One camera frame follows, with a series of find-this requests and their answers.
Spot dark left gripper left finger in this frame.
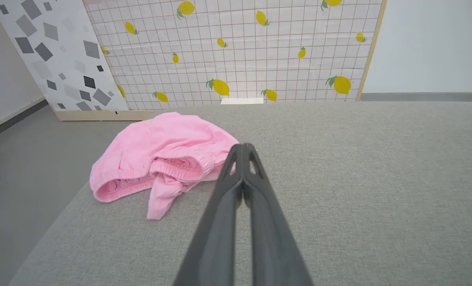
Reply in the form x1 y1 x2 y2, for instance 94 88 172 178
173 143 245 286

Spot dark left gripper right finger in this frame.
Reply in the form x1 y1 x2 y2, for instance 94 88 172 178
243 143 314 286

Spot pink shorts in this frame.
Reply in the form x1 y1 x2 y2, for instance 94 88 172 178
90 112 239 220

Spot grey fabric sofa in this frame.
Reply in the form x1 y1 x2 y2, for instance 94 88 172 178
10 101 472 286

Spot lemon print grid panel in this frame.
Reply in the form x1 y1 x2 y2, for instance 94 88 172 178
83 0 382 111

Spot grey shapes white panel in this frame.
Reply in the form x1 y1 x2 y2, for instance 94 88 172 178
0 0 129 112

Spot wooden panel frame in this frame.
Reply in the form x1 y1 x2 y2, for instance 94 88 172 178
55 0 388 121

